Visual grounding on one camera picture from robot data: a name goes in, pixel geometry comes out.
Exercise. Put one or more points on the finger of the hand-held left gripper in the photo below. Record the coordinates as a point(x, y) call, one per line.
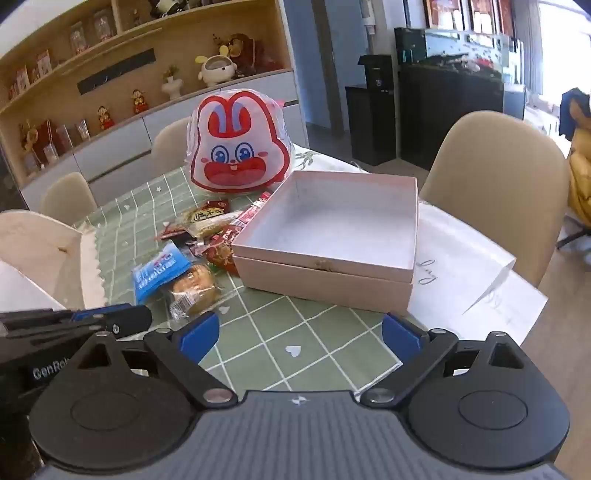
point(131, 318)
point(87, 315)

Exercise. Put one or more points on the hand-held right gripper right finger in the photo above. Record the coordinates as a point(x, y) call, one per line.
point(399, 337)

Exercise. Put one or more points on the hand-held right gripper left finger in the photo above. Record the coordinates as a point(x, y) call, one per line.
point(201, 332)

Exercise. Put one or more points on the pastry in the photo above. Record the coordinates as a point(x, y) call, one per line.
point(194, 288)

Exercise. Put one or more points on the blue snack packet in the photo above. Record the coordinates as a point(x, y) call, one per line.
point(159, 272)

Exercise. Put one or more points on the red illustrated snack packet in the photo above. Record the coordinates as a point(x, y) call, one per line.
point(221, 256)

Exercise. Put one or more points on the small red snack packet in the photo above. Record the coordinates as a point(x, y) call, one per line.
point(170, 233)

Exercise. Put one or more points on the beige snack bar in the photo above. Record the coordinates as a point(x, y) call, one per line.
point(212, 227)

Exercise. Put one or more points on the brown yellow snack packet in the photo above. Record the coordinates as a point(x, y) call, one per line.
point(207, 213)

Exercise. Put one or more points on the red white long snack packet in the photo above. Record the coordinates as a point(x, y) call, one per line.
point(251, 212)

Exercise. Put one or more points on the pink cardboard box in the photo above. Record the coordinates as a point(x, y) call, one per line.
point(323, 221)

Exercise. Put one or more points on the green checked tablecloth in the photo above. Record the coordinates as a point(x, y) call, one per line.
point(258, 332)

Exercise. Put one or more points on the clear boxed figurine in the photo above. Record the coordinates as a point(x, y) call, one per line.
point(20, 82)
point(43, 62)
point(78, 37)
point(104, 24)
point(83, 130)

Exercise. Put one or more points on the gold red ornament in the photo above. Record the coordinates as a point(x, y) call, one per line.
point(28, 136)

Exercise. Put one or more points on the white leaf print cloth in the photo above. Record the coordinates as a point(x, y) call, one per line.
point(323, 159)

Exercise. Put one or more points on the red doll figurine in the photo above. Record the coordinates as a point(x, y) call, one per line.
point(105, 119)
point(140, 102)

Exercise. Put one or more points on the red white rabbit face bag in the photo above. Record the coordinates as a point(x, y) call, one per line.
point(238, 138)

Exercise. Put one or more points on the black fish tank cabinet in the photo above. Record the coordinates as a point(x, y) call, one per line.
point(448, 120)

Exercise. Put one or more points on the black water dispenser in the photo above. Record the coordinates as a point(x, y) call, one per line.
point(371, 115)

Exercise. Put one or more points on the white vase with plant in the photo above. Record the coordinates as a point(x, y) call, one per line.
point(172, 87)

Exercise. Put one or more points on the yellow armchair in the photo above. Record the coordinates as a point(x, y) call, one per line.
point(579, 184)

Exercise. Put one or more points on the black rectangular panel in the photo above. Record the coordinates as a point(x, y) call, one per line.
point(115, 71)

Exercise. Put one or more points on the white rabbit ear figurine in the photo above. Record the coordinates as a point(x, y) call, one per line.
point(216, 71)

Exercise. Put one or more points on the brown plush toy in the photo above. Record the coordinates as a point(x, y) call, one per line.
point(244, 53)

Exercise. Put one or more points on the dark blue jacket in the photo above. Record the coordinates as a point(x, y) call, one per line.
point(575, 106)

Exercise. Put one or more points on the glass fish tank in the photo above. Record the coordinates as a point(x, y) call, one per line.
point(457, 50)

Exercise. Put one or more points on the black white plush toy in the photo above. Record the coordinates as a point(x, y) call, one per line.
point(168, 6)

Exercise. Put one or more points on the wooden wall cabinet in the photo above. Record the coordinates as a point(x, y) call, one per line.
point(120, 60)

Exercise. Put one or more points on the white wall dispenser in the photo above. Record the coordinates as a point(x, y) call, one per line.
point(369, 18)

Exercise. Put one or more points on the red framed wall pictures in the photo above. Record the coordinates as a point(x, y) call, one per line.
point(466, 16)

